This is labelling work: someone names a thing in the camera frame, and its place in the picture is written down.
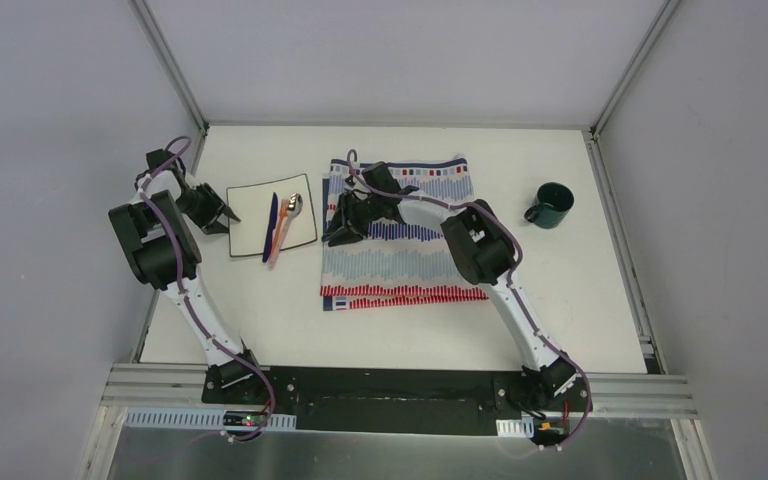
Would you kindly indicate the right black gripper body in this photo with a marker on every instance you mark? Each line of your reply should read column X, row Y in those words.
column 360, row 213

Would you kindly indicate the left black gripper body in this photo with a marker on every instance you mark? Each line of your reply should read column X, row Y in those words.
column 210, row 211

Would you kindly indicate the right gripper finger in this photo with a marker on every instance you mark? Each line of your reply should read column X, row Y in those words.
column 337, row 234
column 338, row 220

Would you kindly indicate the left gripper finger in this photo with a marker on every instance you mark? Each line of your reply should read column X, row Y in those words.
column 223, row 210
column 214, row 228

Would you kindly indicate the white square plate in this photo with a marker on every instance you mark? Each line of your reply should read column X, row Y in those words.
column 252, row 205

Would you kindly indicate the dark blue plastic knife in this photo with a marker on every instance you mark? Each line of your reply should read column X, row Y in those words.
column 271, row 225

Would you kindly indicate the patterned cloth napkin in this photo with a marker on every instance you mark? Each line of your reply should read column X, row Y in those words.
column 397, row 264

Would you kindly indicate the dark green mug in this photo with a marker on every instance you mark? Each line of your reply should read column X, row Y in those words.
column 550, row 205

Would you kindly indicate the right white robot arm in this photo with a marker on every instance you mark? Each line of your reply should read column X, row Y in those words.
column 485, row 254

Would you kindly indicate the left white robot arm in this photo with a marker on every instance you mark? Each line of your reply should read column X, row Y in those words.
column 153, row 232

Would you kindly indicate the orange plastic fork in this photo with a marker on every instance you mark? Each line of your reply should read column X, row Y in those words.
column 282, row 214

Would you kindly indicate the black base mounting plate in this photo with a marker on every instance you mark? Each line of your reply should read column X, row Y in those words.
column 397, row 401

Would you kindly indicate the silver spoon pink handle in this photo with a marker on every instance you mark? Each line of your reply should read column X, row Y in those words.
column 294, row 209

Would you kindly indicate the left white cable duct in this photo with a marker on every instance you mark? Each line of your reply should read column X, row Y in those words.
column 179, row 418

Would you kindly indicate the white cable duct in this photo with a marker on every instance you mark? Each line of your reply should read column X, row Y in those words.
column 515, row 428
column 179, row 418

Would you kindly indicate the right white cable duct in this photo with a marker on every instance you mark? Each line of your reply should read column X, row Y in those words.
column 515, row 428

